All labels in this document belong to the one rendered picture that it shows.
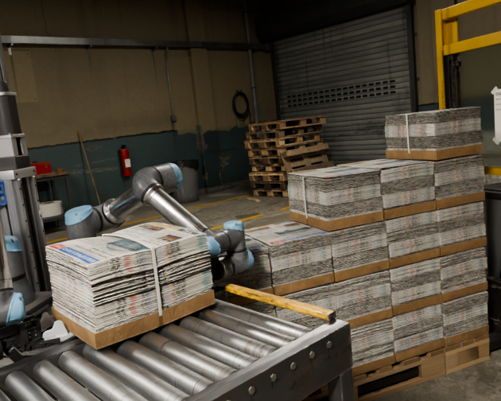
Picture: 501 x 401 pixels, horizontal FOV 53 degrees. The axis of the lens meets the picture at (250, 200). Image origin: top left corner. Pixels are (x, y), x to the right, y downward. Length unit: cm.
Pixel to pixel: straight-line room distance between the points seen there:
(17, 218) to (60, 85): 690
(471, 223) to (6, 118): 210
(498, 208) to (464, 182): 64
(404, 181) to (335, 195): 36
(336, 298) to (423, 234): 53
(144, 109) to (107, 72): 90
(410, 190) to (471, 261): 53
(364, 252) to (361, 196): 25
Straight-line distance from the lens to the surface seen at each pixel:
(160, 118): 960
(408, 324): 253
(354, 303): 231
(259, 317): 142
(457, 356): 280
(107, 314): 135
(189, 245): 143
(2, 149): 203
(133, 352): 134
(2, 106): 202
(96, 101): 903
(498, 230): 324
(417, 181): 241
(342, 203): 219
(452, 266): 262
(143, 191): 186
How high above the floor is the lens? 133
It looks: 9 degrees down
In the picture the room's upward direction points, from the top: 6 degrees counter-clockwise
